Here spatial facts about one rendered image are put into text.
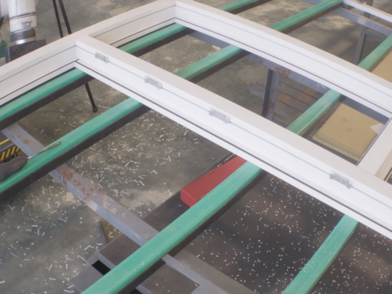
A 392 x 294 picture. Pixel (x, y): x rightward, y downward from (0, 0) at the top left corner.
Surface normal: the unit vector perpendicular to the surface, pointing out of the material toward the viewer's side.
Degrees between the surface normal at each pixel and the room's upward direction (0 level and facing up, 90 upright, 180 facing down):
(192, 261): 0
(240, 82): 0
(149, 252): 0
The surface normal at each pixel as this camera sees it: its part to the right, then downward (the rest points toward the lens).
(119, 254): 0.08, -0.79
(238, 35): -0.62, 0.44
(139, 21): 0.78, 0.43
